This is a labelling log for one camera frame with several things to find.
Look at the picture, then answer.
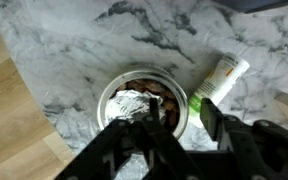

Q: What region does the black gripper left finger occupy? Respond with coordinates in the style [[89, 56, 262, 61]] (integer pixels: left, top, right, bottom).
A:
[[55, 97, 198, 180]]

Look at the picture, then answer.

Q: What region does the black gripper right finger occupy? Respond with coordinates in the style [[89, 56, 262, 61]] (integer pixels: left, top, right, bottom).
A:
[[199, 97, 288, 180]]

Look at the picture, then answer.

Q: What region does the yellow green nut can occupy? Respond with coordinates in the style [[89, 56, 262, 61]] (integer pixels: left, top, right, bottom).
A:
[[96, 68, 190, 141]]

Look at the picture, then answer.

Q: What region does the white green tube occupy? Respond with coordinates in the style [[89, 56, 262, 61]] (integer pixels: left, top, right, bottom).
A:
[[187, 52, 251, 129]]

